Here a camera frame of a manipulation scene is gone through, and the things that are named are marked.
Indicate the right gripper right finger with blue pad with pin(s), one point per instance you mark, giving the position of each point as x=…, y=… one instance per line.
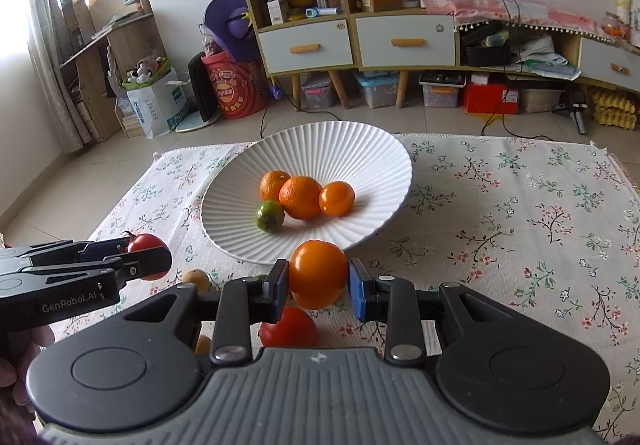
x=390, y=301

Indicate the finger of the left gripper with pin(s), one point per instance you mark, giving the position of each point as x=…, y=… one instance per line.
x=65, y=252
x=147, y=264

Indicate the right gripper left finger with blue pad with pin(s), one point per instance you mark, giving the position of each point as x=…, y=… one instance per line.
x=244, y=302

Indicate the small red cherry tomato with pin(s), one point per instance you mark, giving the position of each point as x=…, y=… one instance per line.
x=143, y=242

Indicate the orange oval tomato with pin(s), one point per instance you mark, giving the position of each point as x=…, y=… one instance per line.
x=317, y=274

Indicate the large red tomato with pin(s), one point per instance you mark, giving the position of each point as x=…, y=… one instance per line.
x=295, y=329

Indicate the brown longan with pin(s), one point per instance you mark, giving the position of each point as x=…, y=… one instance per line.
x=202, y=346
x=198, y=278

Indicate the person's left hand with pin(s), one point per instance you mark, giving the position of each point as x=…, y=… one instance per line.
x=18, y=350

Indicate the green-red tomato in plate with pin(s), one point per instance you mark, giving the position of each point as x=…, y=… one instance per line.
x=269, y=216

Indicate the small orange tomato in plate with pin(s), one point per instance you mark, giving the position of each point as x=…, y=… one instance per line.
x=337, y=199

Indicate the large orange mandarin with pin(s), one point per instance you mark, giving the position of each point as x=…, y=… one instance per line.
x=299, y=197

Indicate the back left mandarin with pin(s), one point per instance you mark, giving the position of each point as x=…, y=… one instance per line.
x=271, y=184

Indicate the white ribbed plate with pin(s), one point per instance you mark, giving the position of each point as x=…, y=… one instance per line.
x=371, y=160

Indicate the white paper bag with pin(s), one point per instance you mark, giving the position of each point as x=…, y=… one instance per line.
x=159, y=106

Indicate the floral tablecloth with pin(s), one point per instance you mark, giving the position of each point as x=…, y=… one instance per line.
x=549, y=229

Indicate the red round bucket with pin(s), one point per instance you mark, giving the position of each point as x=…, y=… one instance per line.
x=240, y=87

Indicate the clear storage bin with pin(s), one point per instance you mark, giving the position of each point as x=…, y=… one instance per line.
x=441, y=89

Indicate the grey curtain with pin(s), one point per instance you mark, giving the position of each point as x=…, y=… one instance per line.
x=44, y=47

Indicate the wooden bookshelf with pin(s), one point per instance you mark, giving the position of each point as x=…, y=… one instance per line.
x=108, y=38

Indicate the red box under shelf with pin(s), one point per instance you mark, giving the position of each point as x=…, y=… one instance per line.
x=490, y=98

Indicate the wooden cabinet with white drawers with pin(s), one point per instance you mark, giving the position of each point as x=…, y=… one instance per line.
x=402, y=40

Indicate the purple plush toy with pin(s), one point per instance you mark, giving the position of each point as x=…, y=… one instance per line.
x=229, y=22

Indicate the pink cloth on shelf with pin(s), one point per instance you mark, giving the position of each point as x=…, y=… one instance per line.
x=520, y=13

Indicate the yellow egg cartons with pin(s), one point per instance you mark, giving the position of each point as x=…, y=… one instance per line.
x=614, y=107

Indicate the low white tv cabinet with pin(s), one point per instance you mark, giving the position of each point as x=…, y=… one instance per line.
x=604, y=63

